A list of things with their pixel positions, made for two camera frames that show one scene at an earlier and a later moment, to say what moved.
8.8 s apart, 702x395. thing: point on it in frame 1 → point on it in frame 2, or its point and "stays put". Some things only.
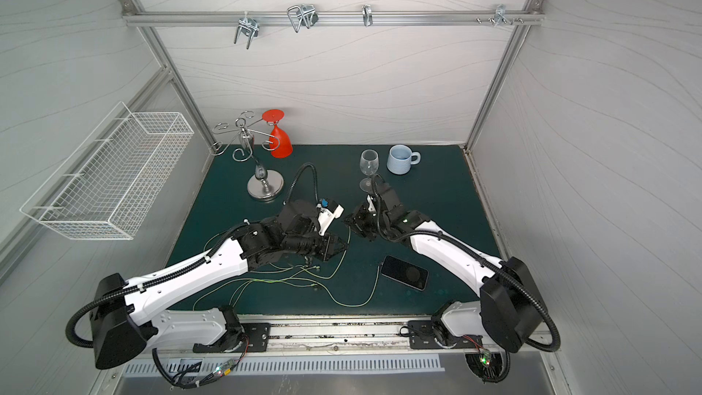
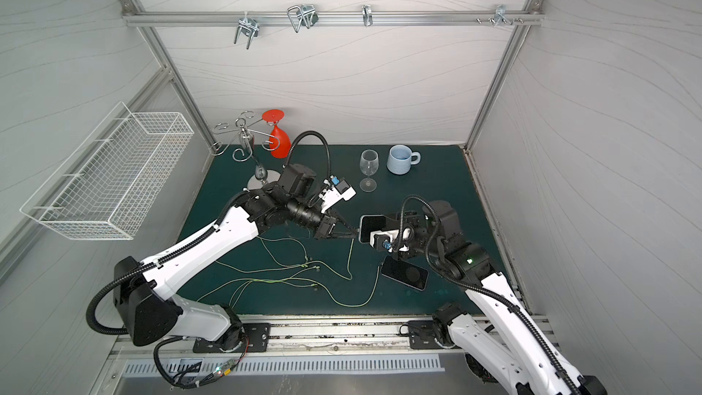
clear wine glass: (369, 162) stays put
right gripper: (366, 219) → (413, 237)
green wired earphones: (212, 286) → (285, 266)
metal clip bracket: (367, 16) stays put
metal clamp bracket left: (249, 27) stays put
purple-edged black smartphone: (405, 272) stays put
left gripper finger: (333, 250) → (325, 230)
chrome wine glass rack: (261, 186) stays put
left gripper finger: (334, 241) → (345, 223)
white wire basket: (107, 186) stays put
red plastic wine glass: (284, 148) stays put
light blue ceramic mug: (401, 158) stays put
